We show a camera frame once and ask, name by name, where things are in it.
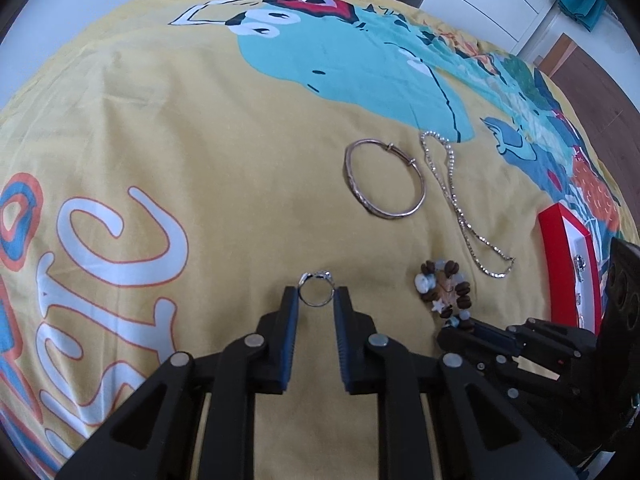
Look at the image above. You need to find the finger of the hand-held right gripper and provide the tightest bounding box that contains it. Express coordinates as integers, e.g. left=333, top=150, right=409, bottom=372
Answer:
left=436, top=321, right=532, bottom=362
left=470, top=357, right=553, bottom=403

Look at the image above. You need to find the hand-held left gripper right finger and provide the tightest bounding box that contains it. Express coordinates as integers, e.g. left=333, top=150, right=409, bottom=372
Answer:
left=332, top=286, right=581, bottom=480

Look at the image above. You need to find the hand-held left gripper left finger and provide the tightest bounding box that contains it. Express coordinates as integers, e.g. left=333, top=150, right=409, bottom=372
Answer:
left=55, top=286, right=301, bottom=480

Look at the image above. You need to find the small silver ring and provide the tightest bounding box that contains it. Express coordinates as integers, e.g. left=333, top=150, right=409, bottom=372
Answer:
left=298, top=270, right=335, bottom=308

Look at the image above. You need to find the brown beaded bracelet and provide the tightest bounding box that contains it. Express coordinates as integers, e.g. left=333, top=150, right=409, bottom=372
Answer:
left=414, top=259, right=475, bottom=331

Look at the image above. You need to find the red jewelry box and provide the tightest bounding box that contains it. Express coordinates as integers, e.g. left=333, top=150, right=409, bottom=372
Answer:
left=539, top=203, right=608, bottom=336

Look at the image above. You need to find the thin silver bangle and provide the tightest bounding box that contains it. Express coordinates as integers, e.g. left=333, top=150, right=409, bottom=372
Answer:
left=344, top=137, right=427, bottom=220

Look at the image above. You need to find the yellow printed blanket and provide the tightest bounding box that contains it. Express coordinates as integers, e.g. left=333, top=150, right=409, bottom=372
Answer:
left=0, top=0, right=640, bottom=480

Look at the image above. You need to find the wooden headboard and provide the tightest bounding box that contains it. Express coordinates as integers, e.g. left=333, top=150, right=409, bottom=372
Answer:
left=537, top=32, right=640, bottom=171

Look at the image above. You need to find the teal cloth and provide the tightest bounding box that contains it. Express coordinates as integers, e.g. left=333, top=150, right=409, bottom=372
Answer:
left=557, top=0, right=608, bottom=33

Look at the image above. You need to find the pearl chain necklace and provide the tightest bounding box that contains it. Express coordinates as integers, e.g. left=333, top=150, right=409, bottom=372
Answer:
left=420, top=131, right=516, bottom=279

